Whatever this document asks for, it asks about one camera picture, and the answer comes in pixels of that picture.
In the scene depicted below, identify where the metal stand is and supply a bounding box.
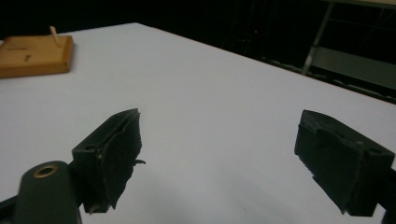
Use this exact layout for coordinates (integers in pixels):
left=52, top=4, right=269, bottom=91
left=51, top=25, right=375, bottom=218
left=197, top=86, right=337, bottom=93
left=301, top=0, right=396, bottom=98

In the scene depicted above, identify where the small wooden stick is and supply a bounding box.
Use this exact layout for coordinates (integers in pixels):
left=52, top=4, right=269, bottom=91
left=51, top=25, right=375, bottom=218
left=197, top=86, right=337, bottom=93
left=49, top=25, right=63, bottom=49

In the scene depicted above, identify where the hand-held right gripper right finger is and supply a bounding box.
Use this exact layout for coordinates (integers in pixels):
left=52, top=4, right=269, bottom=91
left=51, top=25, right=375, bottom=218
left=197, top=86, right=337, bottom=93
left=293, top=109, right=396, bottom=217

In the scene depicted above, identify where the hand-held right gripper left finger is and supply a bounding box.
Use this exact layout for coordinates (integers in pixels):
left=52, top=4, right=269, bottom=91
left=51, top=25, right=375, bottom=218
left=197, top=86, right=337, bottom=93
left=71, top=107, right=147, bottom=215

